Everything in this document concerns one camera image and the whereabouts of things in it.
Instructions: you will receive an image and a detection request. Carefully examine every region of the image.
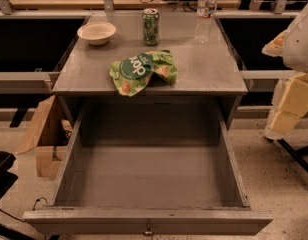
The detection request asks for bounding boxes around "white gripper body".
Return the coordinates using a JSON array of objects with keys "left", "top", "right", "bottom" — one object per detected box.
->
[{"left": 282, "top": 3, "right": 308, "bottom": 72}]

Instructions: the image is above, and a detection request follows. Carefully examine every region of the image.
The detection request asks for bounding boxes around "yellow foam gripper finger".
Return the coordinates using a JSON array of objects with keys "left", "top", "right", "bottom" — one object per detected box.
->
[
  {"left": 264, "top": 73, "right": 308, "bottom": 140},
  {"left": 262, "top": 31, "right": 286, "bottom": 57}
]

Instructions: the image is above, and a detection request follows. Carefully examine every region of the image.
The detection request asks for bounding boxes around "green rice chip bag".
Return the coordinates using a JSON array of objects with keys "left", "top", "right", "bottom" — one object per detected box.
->
[{"left": 109, "top": 50, "right": 177, "bottom": 97}]

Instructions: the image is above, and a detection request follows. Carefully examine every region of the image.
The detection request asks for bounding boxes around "grey open top drawer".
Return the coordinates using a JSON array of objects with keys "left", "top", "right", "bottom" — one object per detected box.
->
[{"left": 24, "top": 102, "right": 272, "bottom": 235}]

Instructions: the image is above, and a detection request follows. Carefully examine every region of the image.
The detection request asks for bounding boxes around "black chair base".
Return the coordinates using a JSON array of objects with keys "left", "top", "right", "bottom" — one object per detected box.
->
[{"left": 278, "top": 139, "right": 308, "bottom": 173}]

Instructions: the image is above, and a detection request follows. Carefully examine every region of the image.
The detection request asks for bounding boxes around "grey cabinet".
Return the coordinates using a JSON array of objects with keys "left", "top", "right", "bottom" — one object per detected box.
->
[{"left": 53, "top": 11, "right": 247, "bottom": 135}]

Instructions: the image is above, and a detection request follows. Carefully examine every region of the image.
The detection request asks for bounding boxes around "clear plastic water bottle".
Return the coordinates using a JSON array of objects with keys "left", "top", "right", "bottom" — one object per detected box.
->
[{"left": 194, "top": 0, "right": 217, "bottom": 44}]

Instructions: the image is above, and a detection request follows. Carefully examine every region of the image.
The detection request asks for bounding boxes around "green soda can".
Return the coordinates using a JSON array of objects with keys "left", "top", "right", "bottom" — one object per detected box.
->
[{"left": 142, "top": 8, "right": 159, "bottom": 46}]

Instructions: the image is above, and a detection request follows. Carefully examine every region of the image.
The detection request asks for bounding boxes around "white paper bowl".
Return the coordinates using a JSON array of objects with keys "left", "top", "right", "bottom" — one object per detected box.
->
[{"left": 77, "top": 22, "right": 116, "bottom": 45}]

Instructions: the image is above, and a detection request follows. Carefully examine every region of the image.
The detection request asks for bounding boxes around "brown cardboard box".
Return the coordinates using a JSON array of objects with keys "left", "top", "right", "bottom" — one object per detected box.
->
[{"left": 16, "top": 95, "right": 73, "bottom": 178}]

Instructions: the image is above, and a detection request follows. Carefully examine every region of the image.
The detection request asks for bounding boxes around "metal drawer handle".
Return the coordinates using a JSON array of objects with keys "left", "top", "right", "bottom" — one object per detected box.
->
[{"left": 143, "top": 224, "right": 154, "bottom": 237}]

